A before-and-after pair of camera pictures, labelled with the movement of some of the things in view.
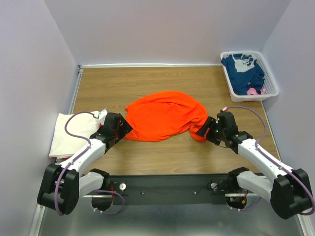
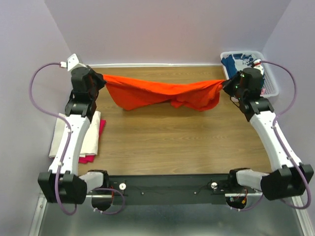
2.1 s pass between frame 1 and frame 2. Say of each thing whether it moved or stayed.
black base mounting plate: stayed
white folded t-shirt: stayed
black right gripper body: moved
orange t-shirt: moved
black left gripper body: moved
